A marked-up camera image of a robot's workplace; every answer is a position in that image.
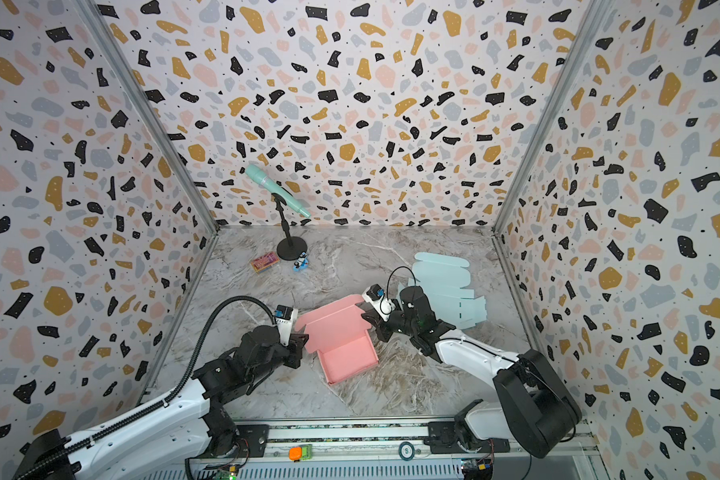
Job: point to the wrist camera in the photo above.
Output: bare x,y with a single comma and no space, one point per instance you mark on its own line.
376,301
285,317

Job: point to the small pink card box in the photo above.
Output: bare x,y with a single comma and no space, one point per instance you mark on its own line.
264,262

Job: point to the mint green microphone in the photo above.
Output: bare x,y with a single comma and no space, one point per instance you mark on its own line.
259,177

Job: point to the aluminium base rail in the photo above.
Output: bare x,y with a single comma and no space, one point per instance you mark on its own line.
382,448

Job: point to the pink paper box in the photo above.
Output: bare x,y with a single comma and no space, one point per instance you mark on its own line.
340,337

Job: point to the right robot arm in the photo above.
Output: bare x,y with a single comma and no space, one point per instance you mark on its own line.
536,408

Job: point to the orange button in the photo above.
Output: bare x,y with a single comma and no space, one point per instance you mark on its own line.
300,453

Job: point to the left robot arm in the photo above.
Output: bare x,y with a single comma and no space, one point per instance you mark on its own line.
190,421

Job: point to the black microphone stand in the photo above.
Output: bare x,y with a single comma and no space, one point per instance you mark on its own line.
290,248

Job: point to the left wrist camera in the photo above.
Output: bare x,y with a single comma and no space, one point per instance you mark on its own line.
285,317

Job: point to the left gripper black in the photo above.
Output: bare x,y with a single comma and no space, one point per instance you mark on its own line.
294,348

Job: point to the small blue toy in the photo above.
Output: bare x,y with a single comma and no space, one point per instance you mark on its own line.
301,262

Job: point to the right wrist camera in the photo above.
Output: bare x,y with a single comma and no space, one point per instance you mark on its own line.
376,301

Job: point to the mint flat paper box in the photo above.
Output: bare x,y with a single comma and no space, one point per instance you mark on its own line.
446,281

